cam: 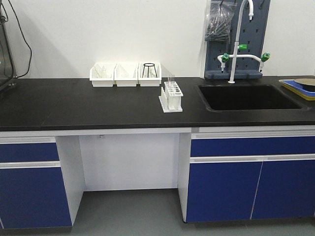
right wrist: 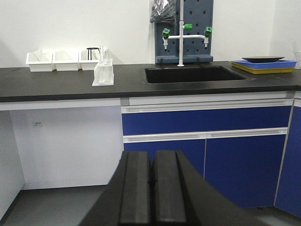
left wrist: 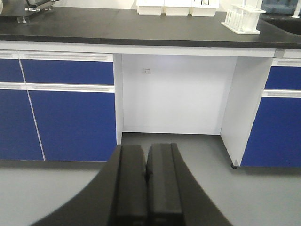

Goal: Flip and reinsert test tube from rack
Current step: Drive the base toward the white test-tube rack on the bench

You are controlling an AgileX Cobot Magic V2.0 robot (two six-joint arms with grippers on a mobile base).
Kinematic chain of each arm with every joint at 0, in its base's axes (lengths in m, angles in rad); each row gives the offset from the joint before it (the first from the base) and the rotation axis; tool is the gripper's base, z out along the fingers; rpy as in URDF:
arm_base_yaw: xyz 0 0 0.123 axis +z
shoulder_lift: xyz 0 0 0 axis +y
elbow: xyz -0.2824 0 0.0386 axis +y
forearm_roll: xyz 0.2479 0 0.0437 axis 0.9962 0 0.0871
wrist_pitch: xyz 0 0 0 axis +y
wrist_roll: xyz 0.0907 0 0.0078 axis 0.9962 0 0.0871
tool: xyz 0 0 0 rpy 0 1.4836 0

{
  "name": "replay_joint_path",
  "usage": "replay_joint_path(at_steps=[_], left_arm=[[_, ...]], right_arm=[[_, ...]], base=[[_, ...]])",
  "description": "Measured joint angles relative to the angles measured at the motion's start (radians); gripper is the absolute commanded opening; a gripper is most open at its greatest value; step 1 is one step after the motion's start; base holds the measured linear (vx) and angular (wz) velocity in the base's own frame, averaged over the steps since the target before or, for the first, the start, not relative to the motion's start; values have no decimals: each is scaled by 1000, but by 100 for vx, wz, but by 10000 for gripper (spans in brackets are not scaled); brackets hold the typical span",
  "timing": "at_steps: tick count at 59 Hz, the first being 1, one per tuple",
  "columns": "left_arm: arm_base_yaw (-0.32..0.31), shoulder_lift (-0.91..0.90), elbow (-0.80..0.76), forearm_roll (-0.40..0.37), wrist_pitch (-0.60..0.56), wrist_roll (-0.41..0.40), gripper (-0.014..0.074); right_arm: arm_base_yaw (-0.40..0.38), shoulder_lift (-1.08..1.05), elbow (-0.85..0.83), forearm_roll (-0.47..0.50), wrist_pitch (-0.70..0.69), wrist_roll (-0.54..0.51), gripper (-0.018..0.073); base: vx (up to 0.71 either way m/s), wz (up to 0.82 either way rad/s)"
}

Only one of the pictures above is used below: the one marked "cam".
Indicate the clear plastic bag of pegs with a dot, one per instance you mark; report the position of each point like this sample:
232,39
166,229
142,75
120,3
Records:
219,15

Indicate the white gooseneck lab faucet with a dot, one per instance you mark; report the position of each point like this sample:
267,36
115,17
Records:
225,57

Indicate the black lab sink basin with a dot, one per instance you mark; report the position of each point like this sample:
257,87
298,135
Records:
247,98

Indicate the glass beaker with yellow-green stirrers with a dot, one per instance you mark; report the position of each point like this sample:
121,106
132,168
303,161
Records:
100,70

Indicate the blue cabinet door far right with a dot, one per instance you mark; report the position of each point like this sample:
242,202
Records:
286,189

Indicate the blue cabinet door centre-right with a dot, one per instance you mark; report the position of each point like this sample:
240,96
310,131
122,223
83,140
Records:
222,191

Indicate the middle white storage bin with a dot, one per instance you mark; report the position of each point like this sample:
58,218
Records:
126,74

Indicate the yellow and blue tray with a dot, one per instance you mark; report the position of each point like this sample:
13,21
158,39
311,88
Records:
296,88

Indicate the left blue cabinet door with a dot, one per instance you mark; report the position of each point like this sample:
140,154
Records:
33,198

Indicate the left blue drawer front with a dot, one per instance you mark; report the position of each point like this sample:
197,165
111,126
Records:
31,152

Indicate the white test tube rack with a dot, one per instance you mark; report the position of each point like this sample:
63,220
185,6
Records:
170,98

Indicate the white storage bin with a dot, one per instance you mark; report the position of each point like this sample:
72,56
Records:
103,82
149,82
126,74

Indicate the black metal tripod stand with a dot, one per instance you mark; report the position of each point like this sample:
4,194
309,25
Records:
149,70

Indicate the blue drawer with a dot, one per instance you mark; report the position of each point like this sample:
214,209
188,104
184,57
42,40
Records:
31,152
252,146

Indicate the left white storage bin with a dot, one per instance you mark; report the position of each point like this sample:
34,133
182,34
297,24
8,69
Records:
103,82

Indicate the right blue drawer front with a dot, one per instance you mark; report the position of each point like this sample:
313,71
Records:
252,146

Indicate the blue-grey pegboard drying rack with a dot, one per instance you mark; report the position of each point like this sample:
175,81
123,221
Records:
251,37

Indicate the round grey disc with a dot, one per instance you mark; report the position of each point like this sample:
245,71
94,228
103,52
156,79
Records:
307,84

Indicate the right white storage bin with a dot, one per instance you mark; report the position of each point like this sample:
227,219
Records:
149,82

